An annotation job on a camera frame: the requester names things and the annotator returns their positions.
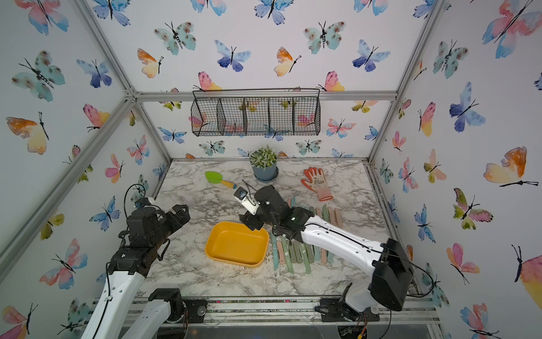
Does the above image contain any brownish pink folding knife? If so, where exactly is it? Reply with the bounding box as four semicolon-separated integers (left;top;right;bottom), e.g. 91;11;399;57
276;239;285;264

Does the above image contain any green ceramic knife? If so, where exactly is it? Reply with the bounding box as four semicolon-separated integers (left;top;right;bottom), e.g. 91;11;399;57
299;244;311;275
322;204;332;224
281;237;294;274

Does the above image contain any black wire wall basket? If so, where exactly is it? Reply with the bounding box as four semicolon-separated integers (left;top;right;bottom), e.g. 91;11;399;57
189;88;321;141

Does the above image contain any red white garden glove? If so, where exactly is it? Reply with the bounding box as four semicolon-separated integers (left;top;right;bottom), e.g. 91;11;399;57
301;168;333;201

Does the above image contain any aluminium front rail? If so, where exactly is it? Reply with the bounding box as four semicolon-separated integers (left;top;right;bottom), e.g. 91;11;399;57
84;295;441;327

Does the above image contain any potted green plant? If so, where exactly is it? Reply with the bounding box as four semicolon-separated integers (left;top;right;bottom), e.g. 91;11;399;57
249;145;278;182

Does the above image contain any yellow storage box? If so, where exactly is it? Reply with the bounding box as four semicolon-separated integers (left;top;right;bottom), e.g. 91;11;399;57
205;222;270;268

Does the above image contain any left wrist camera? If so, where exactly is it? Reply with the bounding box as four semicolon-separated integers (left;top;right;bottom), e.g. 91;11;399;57
134;197;155;209

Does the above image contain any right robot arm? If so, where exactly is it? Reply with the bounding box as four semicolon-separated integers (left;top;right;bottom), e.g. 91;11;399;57
234;186;418;321

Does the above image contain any small teal folding knife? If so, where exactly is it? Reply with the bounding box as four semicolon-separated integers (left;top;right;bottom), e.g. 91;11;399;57
313;246;322;262

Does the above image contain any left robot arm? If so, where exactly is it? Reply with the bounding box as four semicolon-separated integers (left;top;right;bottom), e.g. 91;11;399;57
82;205;191;338

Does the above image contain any green yellow toy trowel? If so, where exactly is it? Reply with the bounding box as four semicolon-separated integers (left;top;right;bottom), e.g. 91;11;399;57
205;171;237;189

